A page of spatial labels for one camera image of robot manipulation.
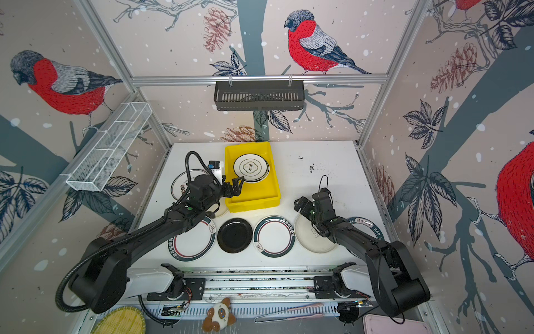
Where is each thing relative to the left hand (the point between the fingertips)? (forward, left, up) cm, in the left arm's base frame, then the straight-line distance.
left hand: (234, 176), depth 82 cm
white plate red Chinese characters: (+12, +31, -20) cm, 39 cm away
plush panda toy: (-44, +3, -17) cm, 47 cm away
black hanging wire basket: (+46, -8, +7) cm, 48 cm away
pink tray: (-46, -50, -17) cm, 70 cm away
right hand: (-6, -27, -15) cm, 32 cm away
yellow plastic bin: (+2, -6, -18) cm, 19 cm away
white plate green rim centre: (-17, -16, -20) cm, 31 cm away
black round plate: (-15, +1, -22) cm, 27 cm away
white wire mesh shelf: (-2, +47, +10) cm, 48 cm away
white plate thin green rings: (+19, -5, -17) cm, 26 cm away
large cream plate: (-18, -31, -20) cm, 41 cm away
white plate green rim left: (-20, +17, -19) cm, 33 cm away
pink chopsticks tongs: (-44, -25, -18) cm, 54 cm away
